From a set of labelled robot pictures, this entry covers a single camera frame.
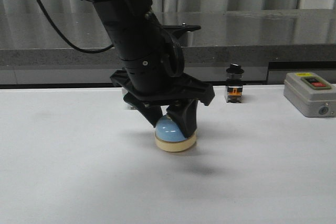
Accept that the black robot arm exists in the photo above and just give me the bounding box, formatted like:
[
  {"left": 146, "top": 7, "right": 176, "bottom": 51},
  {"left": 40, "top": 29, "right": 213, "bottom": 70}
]
[{"left": 85, "top": 0, "right": 214, "bottom": 138}]

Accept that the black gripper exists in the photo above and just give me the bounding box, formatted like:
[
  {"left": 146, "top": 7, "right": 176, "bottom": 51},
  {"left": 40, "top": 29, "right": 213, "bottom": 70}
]
[{"left": 109, "top": 24, "right": 215, "bottom": 139}]

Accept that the grey power switch box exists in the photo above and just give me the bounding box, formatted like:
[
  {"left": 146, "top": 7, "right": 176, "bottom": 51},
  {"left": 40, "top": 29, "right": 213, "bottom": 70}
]
[{"left": 283, "top": 72, "right": 335, "bottom": 118}]

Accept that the black rotary selector switch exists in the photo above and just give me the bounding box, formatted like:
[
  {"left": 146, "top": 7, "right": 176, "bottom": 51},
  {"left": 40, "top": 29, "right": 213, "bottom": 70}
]
[{"left": 225, "top": 63, "right": 244, "bottom": 103}]

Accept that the blue and cream call bell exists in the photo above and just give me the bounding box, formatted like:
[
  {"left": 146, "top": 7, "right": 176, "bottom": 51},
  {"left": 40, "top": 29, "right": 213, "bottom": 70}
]
[{"left": 155, "top": 115, "right": 197, "bottom": 153}]

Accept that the grey stone counter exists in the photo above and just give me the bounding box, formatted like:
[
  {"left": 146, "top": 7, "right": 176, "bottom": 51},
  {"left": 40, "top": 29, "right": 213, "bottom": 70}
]
[{"left": 1, "top": 9, "right": 335, "bottom": 85}]

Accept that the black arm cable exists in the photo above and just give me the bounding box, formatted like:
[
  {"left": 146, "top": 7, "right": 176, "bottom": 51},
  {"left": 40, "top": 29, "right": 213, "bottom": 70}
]
[{"left": 25, "top": 0, "right": 115, "bottom": 54}]

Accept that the green pushbutton switch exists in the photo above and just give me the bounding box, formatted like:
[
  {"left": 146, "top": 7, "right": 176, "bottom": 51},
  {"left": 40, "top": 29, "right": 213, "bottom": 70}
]
[{"left": 122, "top": 88, "right": 135, "bottom": 110}]

